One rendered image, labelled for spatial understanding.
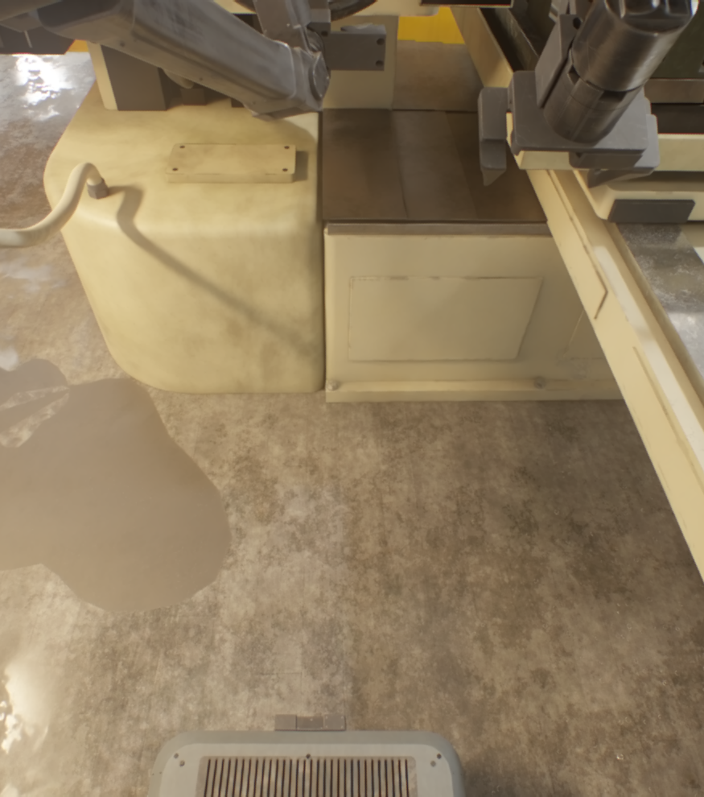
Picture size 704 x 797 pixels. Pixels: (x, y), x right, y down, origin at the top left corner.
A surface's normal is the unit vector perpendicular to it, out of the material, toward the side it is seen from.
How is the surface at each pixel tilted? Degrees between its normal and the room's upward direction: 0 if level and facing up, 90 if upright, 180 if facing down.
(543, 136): 30
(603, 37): 109
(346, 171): 0
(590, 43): 100
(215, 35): 76
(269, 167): 0
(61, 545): 0
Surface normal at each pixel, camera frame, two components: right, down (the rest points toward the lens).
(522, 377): 0.04, 0.76
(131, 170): 0.03, -0.65
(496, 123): 0.02, -0.18
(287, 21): -0.18, 0.73
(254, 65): 0.96, 0.00
